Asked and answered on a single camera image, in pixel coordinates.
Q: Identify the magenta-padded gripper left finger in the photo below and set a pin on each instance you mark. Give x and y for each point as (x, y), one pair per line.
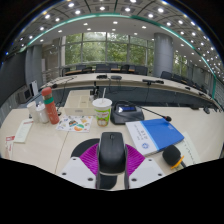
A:
(75, 170)

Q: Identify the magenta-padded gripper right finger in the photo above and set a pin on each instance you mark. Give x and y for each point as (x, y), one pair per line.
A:
(148, 170)

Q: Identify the black computer mouse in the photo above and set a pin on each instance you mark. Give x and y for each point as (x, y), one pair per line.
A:
(112, 153)

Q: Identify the black mouse pad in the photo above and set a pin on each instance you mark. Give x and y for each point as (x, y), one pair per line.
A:
(83, 146)

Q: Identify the blue and white book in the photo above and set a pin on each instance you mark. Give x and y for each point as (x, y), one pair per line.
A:
(156, 133)

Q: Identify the colourful sticker sheet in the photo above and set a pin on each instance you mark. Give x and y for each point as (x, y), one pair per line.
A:
(74, 124)

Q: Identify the black gooseneck microphone console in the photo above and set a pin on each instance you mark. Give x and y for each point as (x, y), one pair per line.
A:
(126, 115)

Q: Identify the paper cup with straw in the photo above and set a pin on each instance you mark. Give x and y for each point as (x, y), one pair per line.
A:
(102, 111)

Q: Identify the white pamphlet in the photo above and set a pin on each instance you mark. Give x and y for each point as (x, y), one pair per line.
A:
(23, 131)

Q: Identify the small white lidded bottle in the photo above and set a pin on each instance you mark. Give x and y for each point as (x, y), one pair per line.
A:
(43, 113)

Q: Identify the red bottle with green band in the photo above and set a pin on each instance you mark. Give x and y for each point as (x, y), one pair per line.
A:
(51, 108)

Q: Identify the white cardboard box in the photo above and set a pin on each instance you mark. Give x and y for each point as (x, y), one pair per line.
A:
(78, 103)

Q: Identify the red and white leaflet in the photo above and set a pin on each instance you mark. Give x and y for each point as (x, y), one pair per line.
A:
(9, 146)

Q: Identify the white paper cup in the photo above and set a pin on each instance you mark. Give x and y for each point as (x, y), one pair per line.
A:
(33, 111)

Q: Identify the black desk microphone unit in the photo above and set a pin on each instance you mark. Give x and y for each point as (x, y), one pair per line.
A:
(102, 76)
(116, 77)
(151, 81)

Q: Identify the curved conference desk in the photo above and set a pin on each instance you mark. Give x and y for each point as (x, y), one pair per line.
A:
(133, 81)

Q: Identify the black office chairs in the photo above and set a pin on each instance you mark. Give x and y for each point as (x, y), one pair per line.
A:
(166, 75)

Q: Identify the ceiling lights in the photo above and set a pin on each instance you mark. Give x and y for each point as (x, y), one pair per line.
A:
(115, 22)

